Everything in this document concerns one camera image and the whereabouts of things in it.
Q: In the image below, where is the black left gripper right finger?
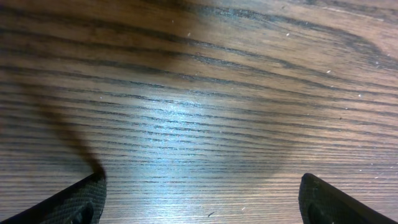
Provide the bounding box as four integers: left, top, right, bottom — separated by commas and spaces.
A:
298, 173, 397, 224

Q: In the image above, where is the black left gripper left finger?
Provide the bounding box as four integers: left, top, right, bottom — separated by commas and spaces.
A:
1, 172, 107, 224

